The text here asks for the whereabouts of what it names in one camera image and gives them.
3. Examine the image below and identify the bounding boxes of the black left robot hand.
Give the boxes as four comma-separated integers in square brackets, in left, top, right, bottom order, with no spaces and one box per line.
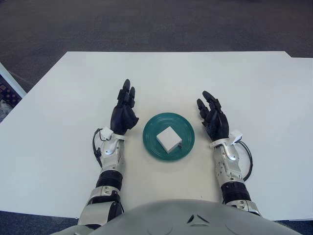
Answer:
[110,78,139,136]

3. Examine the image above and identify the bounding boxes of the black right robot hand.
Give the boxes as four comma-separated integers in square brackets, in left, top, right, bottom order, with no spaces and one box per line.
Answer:
[196,90,230,142]

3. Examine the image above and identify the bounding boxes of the white charger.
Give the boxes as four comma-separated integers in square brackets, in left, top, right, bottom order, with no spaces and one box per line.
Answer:
[156,126,183,152]

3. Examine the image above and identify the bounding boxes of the green round plate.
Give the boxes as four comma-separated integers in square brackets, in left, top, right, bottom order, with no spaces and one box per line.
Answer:
[142,111,196,162]

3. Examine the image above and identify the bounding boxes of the white left wrist connector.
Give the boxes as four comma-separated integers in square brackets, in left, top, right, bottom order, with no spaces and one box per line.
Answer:
[99,127,114,141]

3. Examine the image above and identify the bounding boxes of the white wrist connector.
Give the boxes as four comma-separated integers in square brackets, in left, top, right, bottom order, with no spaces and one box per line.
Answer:
[99,127,114,141]
[229,131,244,146]

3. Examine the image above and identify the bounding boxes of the white right wrist connector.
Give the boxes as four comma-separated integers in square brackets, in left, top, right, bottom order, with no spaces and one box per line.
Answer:
[229,131,244,146]

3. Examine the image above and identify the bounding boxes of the grey robot torso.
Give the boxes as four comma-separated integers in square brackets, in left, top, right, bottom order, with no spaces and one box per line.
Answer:
[56,198,303,235]

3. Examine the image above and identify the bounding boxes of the white adjacent table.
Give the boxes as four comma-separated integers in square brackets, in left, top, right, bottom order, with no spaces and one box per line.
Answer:
[291,56,313,74]

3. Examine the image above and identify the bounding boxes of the patterned rug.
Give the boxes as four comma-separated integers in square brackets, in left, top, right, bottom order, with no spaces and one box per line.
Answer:
[0,74,22,123]

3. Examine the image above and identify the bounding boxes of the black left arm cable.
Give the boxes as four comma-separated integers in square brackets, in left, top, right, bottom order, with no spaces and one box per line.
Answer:
[92,128,106,168]

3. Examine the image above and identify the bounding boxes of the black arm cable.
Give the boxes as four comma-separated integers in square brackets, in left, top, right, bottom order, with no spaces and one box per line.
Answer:
[241,141,252,182]
[92,128,106,168]

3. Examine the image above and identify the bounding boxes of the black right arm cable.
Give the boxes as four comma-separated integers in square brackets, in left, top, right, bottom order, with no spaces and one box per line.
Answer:
[241,141,252,182]

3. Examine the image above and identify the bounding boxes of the white board frame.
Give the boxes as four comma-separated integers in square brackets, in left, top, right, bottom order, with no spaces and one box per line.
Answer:
[0,62,27,98]

